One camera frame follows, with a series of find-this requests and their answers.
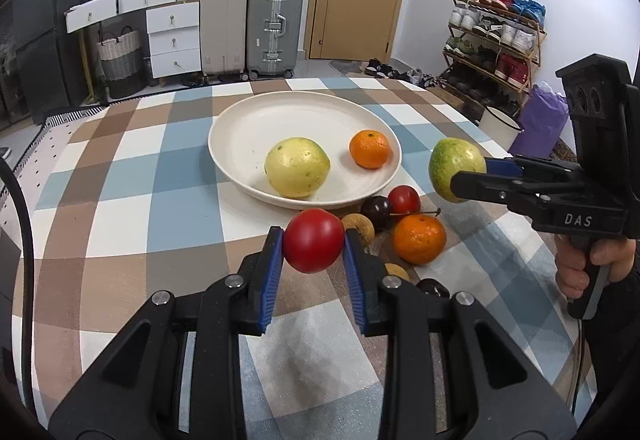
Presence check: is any person's right hand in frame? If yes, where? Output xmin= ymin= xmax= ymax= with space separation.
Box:
xmin=553 ymin=236 xmax=638 ymax=303

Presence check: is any orange mandarin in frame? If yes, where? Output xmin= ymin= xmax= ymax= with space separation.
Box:
xmin=348 ymin=130 xmax=391 ymax=169
xmin=392 ymin=214 xmax=447 ymax=265

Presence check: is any woven laundry basket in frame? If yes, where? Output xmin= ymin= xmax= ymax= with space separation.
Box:
xmin=96 ymin=27 xmax=147 ymax=99

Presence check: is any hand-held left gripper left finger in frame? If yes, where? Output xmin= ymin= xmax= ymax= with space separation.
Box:
xmin=47 ymin=226 xmax=287 ymax=440

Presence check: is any small red tomato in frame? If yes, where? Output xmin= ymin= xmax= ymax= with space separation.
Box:
xmin=387 ymin=185 xmax=422 ymax=215

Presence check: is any wooden shoe rack with shoes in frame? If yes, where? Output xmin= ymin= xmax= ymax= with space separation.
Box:
xmin=442 ymin=0 xmax=547 ymax=113

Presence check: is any white drawer dresser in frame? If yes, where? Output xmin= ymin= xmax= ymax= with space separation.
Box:
xmin=65 ymin=0 xmax=202 ymax=79

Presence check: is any dark grey refrigerator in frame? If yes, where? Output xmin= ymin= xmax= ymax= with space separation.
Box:
xmin=12 ymin=0 xmax=93 ymax=121

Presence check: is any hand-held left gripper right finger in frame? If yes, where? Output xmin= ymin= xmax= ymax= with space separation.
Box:
xmin=343 ymin=228 xmax=578 ymax=440

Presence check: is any beige suitcase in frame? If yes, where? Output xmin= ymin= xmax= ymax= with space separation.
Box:
xmin=199 ymin=0 xmax=249 ymax=80

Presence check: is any pile of dark shoes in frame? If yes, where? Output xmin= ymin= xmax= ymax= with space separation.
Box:
xmin=364 ymin=58 xmax=438 ymax=88

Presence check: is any black cable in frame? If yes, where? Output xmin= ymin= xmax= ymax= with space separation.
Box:
xmin=0 ymin=157 xmax=38 ymax=413

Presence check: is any person's right forearm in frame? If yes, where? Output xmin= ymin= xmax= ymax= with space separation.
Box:
xmin=582 ymin=265 xmax=640 ymax=433

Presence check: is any white enamel bucket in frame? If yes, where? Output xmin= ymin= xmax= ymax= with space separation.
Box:
xmin=477 ymin=106 xmax=525 ymax=151

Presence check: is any dark cherry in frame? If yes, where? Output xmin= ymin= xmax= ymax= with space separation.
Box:
xmin=416 ymin=278 xmax=451 ymax=299
xmin=360 ymin=196 xmax=393 ymax=231

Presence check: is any white round plate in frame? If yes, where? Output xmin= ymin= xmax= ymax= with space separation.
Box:
xmin=208 ymin=90 xmax=404 ymax=211

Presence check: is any brown longan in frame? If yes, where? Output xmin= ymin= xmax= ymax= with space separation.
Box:
xmin=384 ymin=263 xmax=412 ymax=285
xmin=341 ymin=214 xmax=376 ymax=248

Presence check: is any silver suitcase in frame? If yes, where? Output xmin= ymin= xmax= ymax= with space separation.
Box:
xmin=247 ymin=0 xmax=305 ymax=80

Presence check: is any purple bag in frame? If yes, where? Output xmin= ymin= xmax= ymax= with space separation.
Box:
xmin=510 ymin=84 xmax=571 ymax=161

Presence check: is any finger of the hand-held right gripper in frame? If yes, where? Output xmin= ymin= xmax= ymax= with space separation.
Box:
xmin=482 ymin=155 xmax=584 ymax=187
xmin=449 ymin=169 xmax=540 ymax=217

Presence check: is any greenish yellow guava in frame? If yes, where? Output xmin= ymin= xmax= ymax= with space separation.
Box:
xmin=428 ymin=138 xmax=487 ymax=204

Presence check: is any large red tomato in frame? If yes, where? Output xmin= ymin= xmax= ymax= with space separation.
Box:
xmin=282 ymin=208 xmax=346 ymax=275

